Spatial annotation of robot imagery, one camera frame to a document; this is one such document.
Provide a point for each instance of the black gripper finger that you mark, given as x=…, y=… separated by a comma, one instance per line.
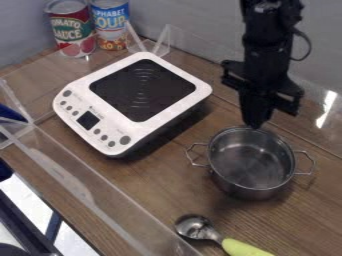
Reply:
x=257, y=108

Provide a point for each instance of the clear acrylic barrier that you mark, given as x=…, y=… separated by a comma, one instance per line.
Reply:
x=123, y=201

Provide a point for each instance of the silver metal pot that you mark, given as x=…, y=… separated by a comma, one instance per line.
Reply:
x=252, y=161

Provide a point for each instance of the blue chair frame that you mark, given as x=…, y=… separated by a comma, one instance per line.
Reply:
x=34, y=242

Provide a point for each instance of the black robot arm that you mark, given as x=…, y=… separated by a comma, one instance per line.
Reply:
x=273, y=43

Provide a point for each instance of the white and black stove top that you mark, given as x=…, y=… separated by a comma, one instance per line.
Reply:
x=118, y=106

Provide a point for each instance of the alphabet soup can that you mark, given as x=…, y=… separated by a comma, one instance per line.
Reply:
x=110, y=15

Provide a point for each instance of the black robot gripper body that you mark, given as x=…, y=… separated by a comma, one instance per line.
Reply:
x=262, y=73

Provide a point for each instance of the tomato sauce can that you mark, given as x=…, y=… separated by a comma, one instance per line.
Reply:
x=73, y=27

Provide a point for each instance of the spoon with green handle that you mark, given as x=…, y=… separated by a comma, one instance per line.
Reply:
x=196, y=227

